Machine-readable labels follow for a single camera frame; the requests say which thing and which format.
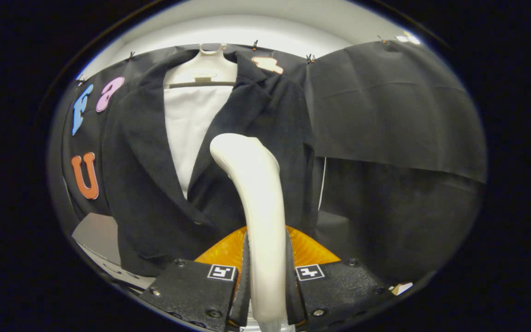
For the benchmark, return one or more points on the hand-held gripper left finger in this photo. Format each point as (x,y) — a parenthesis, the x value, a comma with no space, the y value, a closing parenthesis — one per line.
(243,295)

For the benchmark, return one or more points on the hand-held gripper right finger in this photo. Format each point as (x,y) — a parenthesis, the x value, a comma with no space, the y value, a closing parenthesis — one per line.
(293,295)

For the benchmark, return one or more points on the white garment steamer head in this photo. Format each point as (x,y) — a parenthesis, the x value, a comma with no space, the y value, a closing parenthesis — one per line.
(263,207)

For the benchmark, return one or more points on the black jacket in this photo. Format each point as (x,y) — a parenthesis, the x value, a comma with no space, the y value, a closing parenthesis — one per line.
(150,207)

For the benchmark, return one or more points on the small cardboard box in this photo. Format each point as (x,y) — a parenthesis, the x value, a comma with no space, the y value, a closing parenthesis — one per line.
(401,288)

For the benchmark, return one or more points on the grey cabinet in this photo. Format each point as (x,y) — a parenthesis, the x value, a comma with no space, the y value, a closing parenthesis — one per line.
(95,235)

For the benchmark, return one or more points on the white dress form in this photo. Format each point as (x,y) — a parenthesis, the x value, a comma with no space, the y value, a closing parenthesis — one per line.
(187,124)

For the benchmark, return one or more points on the black backdrop cloth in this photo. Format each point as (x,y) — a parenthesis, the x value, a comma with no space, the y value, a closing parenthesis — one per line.
(385,115)

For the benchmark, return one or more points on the row of small backdrop clips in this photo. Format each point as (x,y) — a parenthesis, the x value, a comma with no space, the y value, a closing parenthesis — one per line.
(310,58)

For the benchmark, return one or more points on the small ceiling light panel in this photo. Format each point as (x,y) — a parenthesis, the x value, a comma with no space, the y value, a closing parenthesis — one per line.
(407,38)

